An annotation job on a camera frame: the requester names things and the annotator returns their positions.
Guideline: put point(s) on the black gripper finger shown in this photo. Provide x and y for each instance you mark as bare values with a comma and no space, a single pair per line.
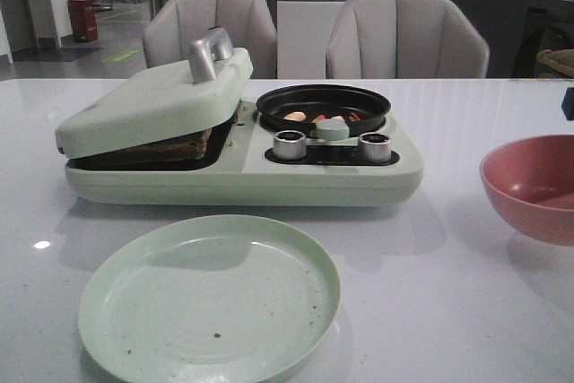
567,105

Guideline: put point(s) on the pink bowl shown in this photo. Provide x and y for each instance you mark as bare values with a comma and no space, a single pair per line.
529,183

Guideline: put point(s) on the orange shrimp pieces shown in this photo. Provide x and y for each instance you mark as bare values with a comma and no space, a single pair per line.
300,116

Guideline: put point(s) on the bread slice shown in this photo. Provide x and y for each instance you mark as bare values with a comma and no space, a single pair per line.
183,148

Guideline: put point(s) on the mint green sandwich maker lid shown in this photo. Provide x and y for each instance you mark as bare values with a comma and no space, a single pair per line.
156,104

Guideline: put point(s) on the mint green breakfast maker base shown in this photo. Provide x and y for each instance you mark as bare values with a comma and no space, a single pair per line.
240,169

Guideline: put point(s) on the right grey upholstered chair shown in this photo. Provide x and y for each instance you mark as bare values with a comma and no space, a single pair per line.
405,39

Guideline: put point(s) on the grey upholstered chair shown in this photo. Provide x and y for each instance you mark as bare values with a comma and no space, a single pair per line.
249,24
405,39

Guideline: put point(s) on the right silver control knob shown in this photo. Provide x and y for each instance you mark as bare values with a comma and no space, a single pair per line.
374,147

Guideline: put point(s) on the silver control knob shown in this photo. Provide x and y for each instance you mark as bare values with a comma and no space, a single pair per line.
289,145
374,147

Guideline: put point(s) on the black round frying pan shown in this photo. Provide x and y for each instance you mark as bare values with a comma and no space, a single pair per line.
329,99

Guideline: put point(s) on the left silver control knob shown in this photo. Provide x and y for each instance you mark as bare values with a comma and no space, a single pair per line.
289,145

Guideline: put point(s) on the white refrigerator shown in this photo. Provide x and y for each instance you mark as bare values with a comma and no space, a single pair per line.
304,28

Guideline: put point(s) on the mint green round plate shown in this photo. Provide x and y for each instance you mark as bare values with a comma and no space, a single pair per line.
222,298

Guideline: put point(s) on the left grey upholstered chair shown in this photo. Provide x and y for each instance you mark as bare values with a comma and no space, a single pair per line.
249,24

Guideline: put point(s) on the red trash bin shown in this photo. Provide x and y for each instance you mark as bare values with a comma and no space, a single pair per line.
83,20

